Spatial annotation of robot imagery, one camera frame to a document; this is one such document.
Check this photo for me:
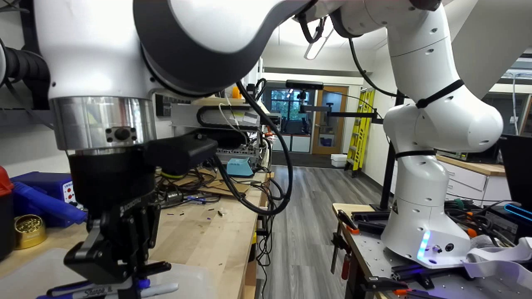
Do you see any black monitor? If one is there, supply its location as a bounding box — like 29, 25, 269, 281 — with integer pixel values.
498, 134, 532, 210

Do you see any blue marker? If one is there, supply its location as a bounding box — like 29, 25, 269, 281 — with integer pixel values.
37, 277, 151, 299

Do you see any tangle of black cables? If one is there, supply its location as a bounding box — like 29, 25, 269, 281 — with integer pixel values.
157, 165, 222, 209

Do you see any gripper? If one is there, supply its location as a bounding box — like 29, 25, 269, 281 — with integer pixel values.
64, 145, 172, 288

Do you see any black and orange clamp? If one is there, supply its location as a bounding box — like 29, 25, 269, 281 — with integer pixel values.
330, 209, 361, 280

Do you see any yellow ladder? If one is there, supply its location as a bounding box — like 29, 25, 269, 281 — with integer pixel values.
344, 88, 376, 172

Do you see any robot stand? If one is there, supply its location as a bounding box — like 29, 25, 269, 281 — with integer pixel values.
332, 202, 532, 299

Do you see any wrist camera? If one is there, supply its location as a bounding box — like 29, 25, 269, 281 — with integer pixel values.
145, 133, 219, 176

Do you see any gold round metal tin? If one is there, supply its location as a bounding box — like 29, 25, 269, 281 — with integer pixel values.
13, 214, 47, 250

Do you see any red and black container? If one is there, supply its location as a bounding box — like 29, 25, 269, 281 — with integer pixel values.
0, 166, 16, 261

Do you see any white cabinet with wooden top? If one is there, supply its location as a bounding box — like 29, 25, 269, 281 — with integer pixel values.
390, 154, 512, 207

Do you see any white cloth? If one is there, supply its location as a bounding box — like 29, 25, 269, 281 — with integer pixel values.
462, 236, 532, 291

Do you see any window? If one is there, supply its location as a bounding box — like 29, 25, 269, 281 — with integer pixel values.
270, 89, 310, 122

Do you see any brown cardboard sheet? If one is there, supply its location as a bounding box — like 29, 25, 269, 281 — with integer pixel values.
166, 167, 251, 197

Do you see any blue soldering station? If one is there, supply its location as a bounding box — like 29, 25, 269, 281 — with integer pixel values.
10, 172, 78, 205

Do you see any black computer with blue light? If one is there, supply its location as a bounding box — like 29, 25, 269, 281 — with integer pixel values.
484, 201, 532, 246

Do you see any wooden door with window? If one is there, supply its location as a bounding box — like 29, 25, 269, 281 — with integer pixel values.
312, 86, 350, 155

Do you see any blue plastic tool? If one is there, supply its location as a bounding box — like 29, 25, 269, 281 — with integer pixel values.
12, 181, 88, 228

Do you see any ceiling light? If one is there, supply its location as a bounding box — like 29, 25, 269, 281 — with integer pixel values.
303, 28, 334, 61

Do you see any clear plastic storage box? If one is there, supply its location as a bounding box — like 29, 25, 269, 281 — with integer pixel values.
0, 248, 217, 299

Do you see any teal small box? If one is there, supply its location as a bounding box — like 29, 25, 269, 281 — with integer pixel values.
226, 157, 255, 178

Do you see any grey marker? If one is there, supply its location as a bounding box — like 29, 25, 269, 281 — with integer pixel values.
47, 282, 180, 299

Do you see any camera on mount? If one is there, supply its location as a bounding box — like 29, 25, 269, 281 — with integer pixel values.
285, 79, 406, 211

